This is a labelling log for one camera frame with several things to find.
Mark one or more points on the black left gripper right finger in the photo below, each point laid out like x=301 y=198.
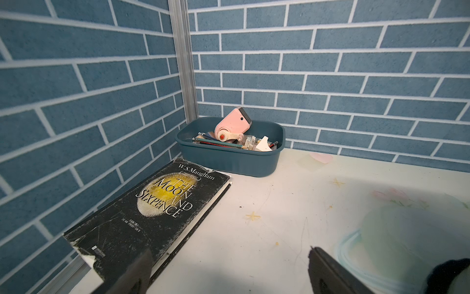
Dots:
x=327 y=276

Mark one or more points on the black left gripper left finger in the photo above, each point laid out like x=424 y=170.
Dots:
x=135 y=280

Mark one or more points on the white ceramic pot with soil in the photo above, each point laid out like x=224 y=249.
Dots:
x=461 y=284

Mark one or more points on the dark green pot saucer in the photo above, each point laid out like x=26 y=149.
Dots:
x=440 y=278

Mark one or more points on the black book gold cover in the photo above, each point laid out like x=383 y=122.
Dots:
x=157 y=215

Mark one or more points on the floral table mat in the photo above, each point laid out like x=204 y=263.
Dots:
x=388 y=224

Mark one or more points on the teal stationery tray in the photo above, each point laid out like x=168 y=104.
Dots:
x=232 y=160

